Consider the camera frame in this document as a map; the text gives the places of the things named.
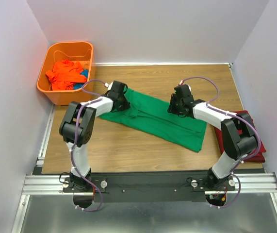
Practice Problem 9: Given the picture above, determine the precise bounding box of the green t-shirt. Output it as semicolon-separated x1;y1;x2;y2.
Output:
99;89;207;152

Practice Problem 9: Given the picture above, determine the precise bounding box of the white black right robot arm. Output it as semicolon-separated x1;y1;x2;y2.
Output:
167;84;261;190

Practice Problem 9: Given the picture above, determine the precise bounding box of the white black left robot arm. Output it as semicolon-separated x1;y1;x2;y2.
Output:
59;81;130;192

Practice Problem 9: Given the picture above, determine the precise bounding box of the blue t-shirt in basket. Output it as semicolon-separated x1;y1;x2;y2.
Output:
73;69;89;90

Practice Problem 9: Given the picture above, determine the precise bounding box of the orange t-shirt in basket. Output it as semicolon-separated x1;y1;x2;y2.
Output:
46;60;85;91

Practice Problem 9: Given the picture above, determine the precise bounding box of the orange plastic laundry basket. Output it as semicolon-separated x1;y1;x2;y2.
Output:
37;41;96;105

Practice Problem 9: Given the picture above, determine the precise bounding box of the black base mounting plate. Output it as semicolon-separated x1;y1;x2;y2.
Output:
59;170;236;208

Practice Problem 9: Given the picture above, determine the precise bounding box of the folded dark red t-shirt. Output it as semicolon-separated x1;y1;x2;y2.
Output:
214;110;266;163

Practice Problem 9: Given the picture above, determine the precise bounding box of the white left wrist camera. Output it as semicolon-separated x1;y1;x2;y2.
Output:
104;83;113;90

